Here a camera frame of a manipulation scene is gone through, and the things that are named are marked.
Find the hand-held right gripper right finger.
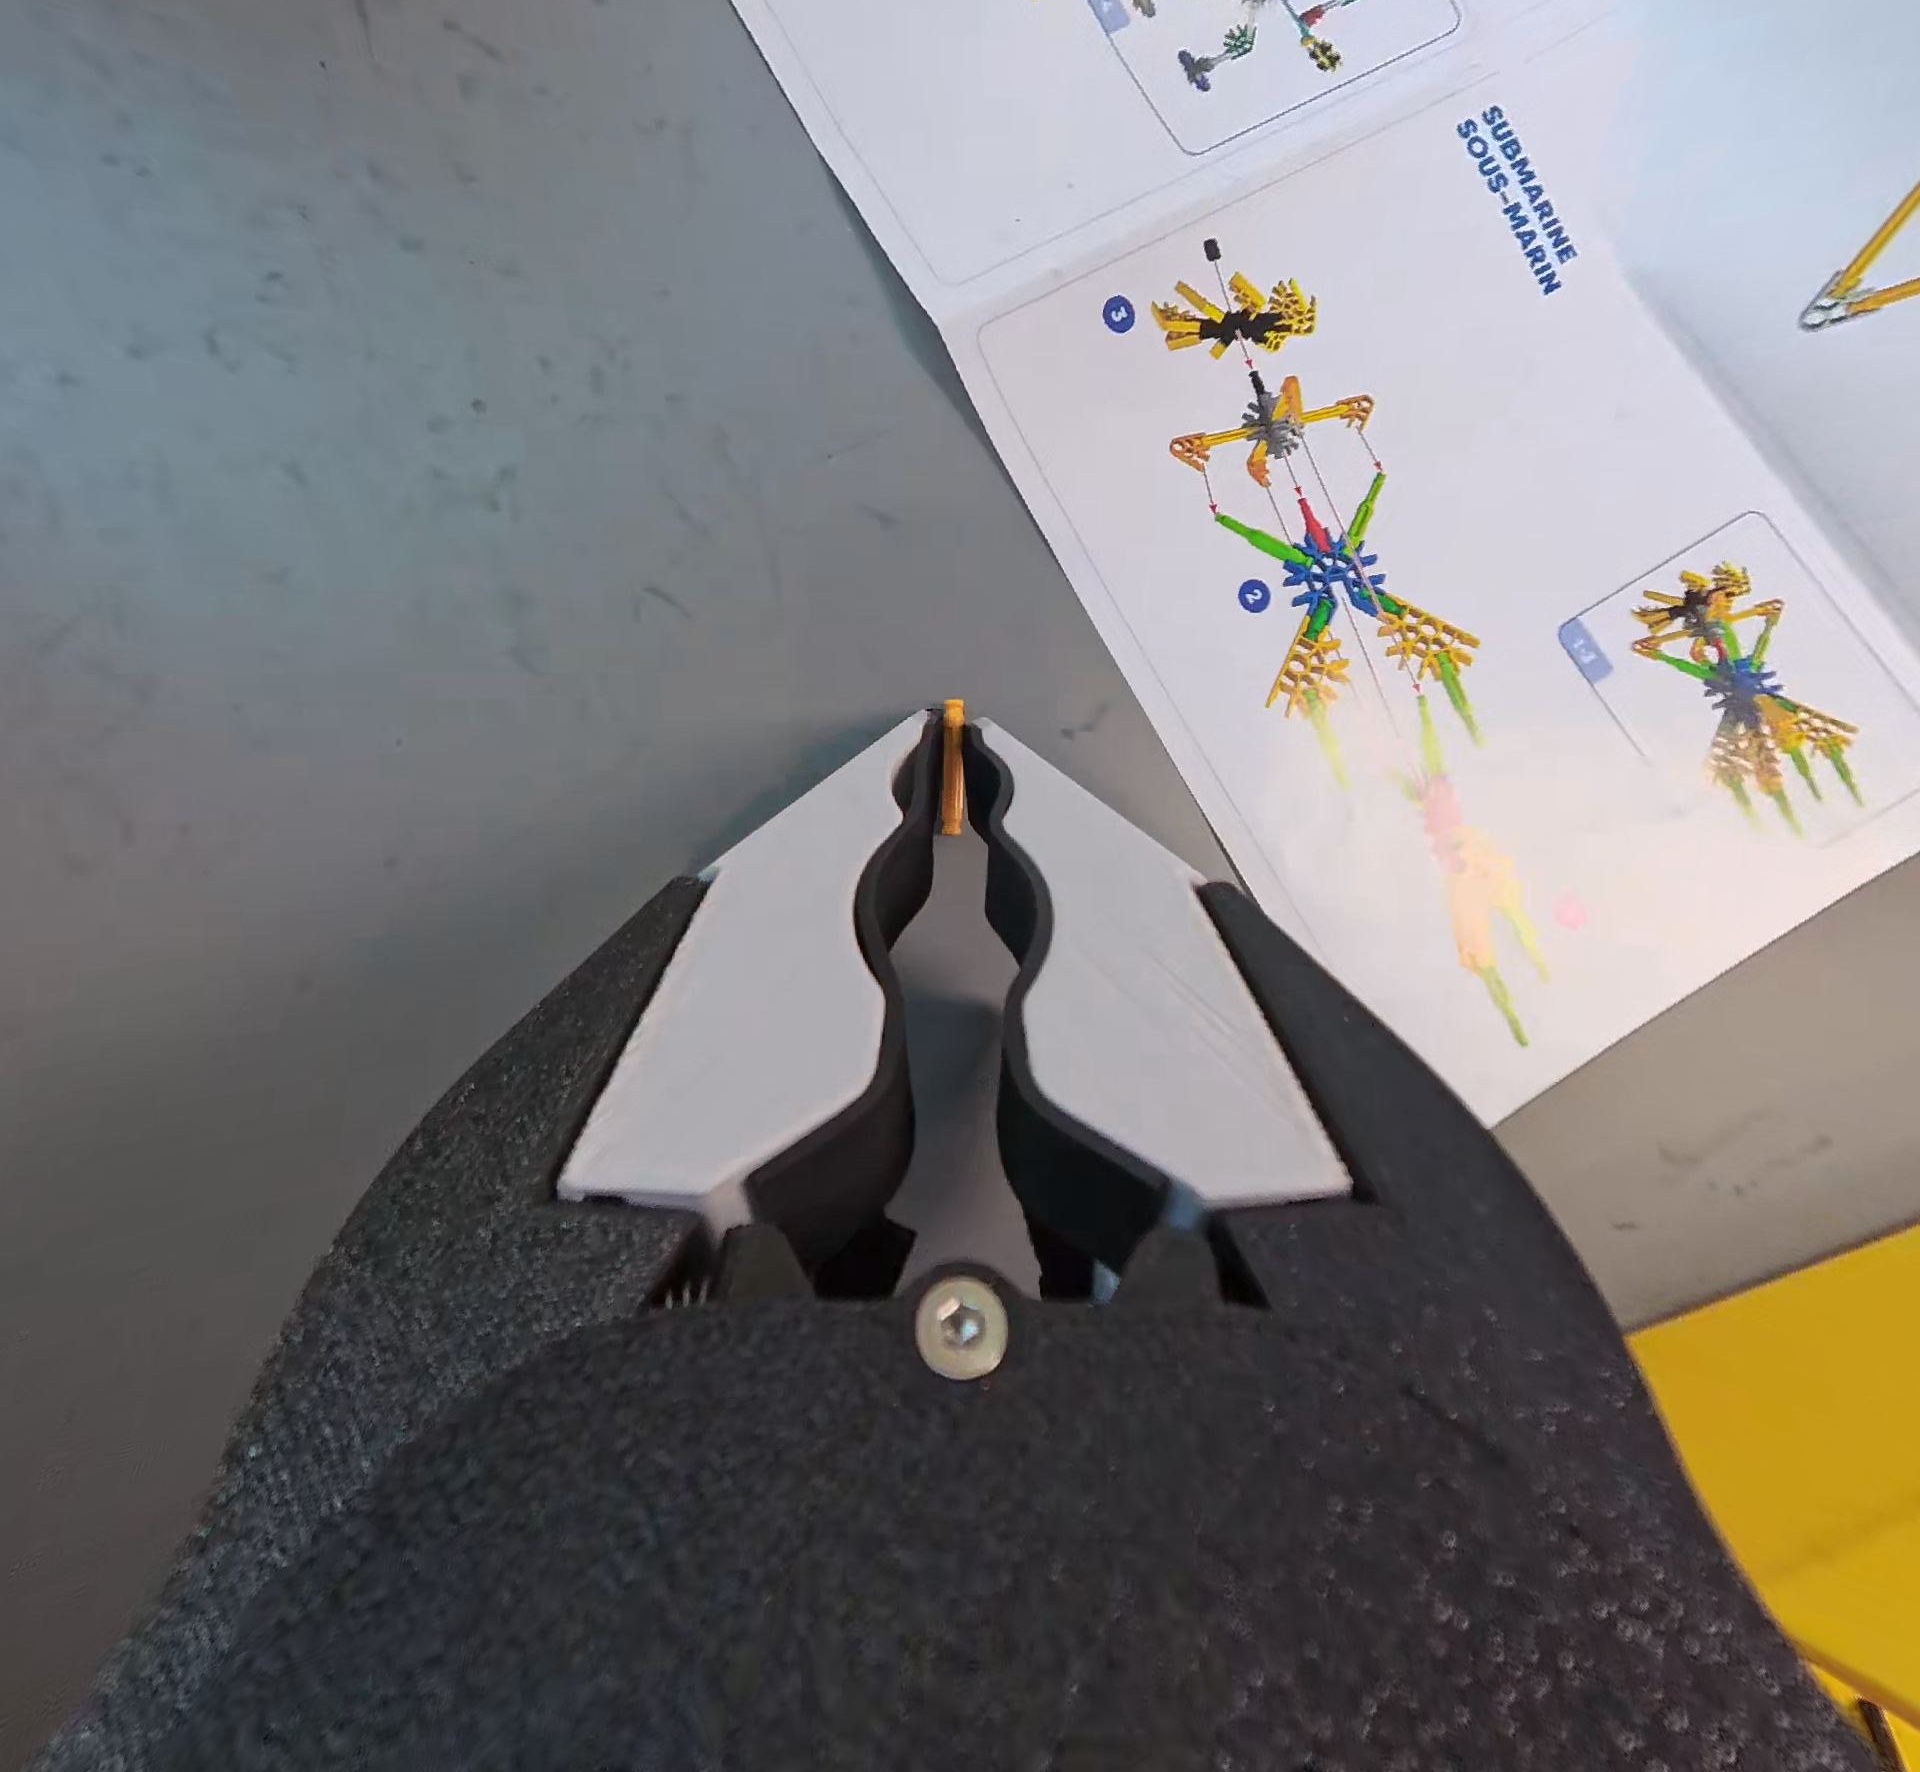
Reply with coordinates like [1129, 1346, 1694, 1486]
[960, 723, 1356, 1219]

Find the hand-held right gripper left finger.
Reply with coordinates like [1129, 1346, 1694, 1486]
[555, 718, 942, 1219]

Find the yellow plastic bin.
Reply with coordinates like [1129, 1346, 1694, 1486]
[1620, 1228, 1920, 1731]

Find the grey desk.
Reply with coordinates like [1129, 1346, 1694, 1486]
[0, 0, 1920, 1772]

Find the printed instruction sheet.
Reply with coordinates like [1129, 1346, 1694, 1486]
[647, 0, 1920, 1131]

